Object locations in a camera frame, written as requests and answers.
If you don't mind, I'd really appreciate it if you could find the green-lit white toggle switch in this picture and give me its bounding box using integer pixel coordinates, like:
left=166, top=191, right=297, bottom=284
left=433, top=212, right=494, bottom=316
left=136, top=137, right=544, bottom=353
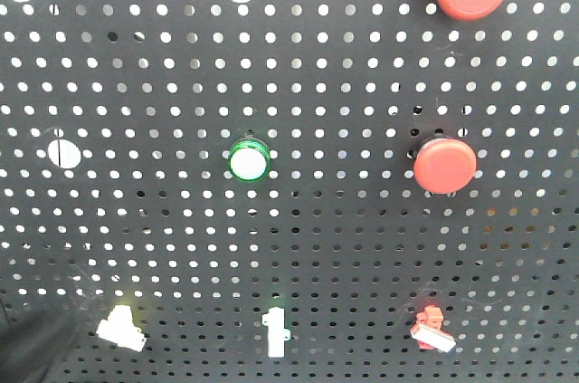
left=261, top=307, right=291, bottom=359

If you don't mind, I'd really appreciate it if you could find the black perforated pegboard panel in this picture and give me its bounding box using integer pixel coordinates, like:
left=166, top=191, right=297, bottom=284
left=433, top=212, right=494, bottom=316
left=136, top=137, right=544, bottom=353
left=1, top=0, right=578, bottom=382

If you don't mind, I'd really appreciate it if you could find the yellow toggle switch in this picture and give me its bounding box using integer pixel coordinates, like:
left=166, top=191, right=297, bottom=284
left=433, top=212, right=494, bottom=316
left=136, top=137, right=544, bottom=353
left=96, top=305, right=146, bottom=352

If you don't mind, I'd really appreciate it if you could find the green illuminated push button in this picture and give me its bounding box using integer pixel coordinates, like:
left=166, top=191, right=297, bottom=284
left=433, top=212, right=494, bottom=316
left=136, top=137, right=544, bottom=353
left=228, top=138, right=271, bottom=182

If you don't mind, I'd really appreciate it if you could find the lower red mushroom button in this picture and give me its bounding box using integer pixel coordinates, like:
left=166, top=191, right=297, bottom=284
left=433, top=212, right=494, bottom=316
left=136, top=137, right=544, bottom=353
left=413, top=138, right=477, bottom=194

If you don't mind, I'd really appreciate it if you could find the red toggle switch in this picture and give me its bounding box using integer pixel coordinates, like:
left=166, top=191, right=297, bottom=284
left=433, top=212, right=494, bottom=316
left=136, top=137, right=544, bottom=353
left=410, top=305, right=456, bottom=353

